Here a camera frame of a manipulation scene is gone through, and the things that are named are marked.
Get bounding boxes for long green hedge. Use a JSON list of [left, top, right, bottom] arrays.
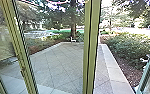
[[24, 31, 85, 56]]

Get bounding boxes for white garden bench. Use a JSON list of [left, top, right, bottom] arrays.
[[69, 35, 77, 43]]

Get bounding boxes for green shrub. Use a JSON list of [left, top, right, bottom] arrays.
[[104, 31, 150, 68]]

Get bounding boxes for green framed glass panel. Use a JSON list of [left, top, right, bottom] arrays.
[[0, 0, 39, 94]]

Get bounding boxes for thin trunk tree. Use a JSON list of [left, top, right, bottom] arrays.
[[99, 0, 150, 31]]

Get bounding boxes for large tree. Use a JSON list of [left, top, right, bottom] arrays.
[[40, 0, 87, 43]]

